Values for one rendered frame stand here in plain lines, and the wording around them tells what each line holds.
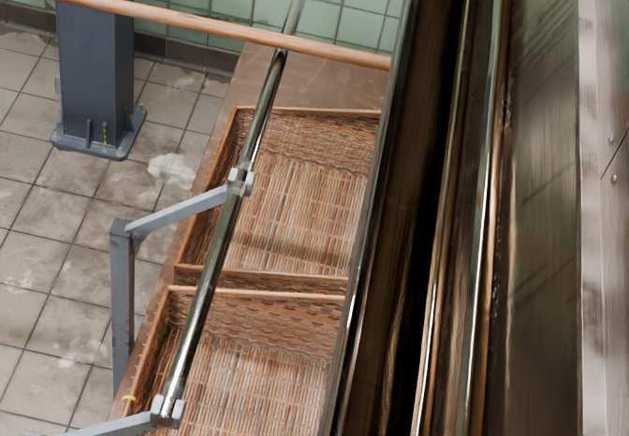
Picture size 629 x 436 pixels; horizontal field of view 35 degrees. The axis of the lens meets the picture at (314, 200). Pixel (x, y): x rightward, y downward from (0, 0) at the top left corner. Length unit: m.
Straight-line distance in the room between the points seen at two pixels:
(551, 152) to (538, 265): 0.14
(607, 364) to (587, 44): 0.37
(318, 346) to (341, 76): 0.99
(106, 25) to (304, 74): 0.62
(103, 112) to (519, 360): 2.58
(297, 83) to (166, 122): 0.80
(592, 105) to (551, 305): 0.18
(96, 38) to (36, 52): 0.72
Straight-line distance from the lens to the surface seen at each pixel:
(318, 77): 2.90
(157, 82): 3.69
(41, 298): 3.05
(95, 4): 2.06
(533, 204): 0.98
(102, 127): 3.37
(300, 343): 2.21
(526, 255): 0.94
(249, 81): 2.84
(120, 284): 2.08
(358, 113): 2.47
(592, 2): 1.04
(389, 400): 1.25
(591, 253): 0.78
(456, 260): 1.31
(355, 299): 1.28
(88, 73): 3.23
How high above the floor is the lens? 2.46
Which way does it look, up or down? 47 degrees down
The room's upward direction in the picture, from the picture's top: 12 degrees clockwise
